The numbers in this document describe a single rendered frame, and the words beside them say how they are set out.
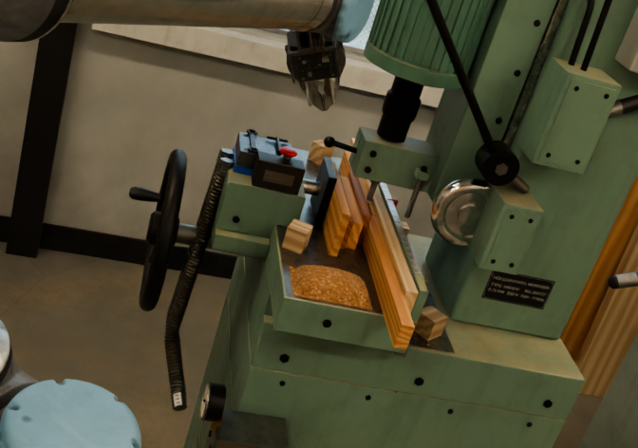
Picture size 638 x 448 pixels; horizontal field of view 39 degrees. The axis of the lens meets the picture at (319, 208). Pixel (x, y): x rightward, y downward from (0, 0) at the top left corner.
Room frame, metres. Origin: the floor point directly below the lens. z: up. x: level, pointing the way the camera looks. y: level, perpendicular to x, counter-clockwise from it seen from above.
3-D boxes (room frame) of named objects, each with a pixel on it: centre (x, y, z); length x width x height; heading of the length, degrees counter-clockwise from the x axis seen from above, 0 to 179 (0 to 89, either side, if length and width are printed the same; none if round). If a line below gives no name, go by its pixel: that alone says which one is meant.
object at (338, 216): (1.42, -0.02, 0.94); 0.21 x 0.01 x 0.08; 14
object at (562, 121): (1.38, -0.32, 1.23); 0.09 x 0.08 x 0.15; 104
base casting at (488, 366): (1.51, -0.20, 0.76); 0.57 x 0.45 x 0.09; 104
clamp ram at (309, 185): (1.45, 0.03, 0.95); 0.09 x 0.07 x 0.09; 14
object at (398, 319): (1.41, -0.10, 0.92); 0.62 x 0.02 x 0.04; 14
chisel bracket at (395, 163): (1.48, -0.10, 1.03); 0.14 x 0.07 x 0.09; 104
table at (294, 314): (1.45, 0.02, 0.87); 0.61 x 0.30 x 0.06; 14
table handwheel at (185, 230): (1.42, 0.18, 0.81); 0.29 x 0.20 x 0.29; 14
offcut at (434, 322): (1.35, -0.24, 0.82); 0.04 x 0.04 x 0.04; 53
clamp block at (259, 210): (1.43, 0.11, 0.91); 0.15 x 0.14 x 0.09; 14
